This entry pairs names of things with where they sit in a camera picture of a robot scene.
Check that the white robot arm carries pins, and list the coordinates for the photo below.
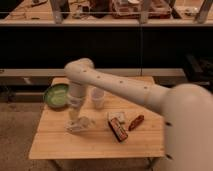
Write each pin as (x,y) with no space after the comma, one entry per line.
(187,110)

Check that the green bowl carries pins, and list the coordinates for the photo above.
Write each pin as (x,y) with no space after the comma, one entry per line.
(55,96)

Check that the brown snack bar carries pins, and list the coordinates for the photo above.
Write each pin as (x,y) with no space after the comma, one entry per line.
(136,122)

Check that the clear plastic bottle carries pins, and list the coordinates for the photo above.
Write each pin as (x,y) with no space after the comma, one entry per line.
(80,124)

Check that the wooden table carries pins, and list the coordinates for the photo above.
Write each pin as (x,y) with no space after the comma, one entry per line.
(52,141)

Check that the red brown snack box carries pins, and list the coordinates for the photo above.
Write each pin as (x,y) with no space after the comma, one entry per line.
(117,129)

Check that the white small packet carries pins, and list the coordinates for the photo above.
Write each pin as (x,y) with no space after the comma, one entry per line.
(119,115)

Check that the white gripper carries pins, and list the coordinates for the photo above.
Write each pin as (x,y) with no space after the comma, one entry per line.
(75,105)

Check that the white plastic cup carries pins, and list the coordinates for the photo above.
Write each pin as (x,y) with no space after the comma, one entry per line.
(97,97)

